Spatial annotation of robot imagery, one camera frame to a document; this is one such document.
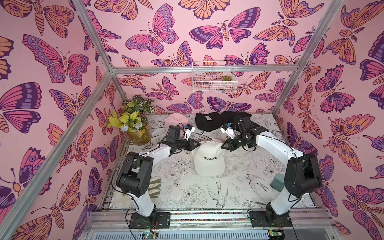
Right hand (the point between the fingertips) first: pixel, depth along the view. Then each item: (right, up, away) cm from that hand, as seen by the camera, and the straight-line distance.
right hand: (224, 145), depth 87 cm
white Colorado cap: (-9, -7, -3) cm, 12 cm away
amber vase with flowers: (-53, +15, -1) cm, 55 cm away
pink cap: (-30, +16, +19) cm, 39 cm away
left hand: (-14, +1, +3) cm, 14 cm away
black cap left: (-6, +15, +29) cm, 33 cm away
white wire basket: (-5, +42, +8) cm, 43 cm away
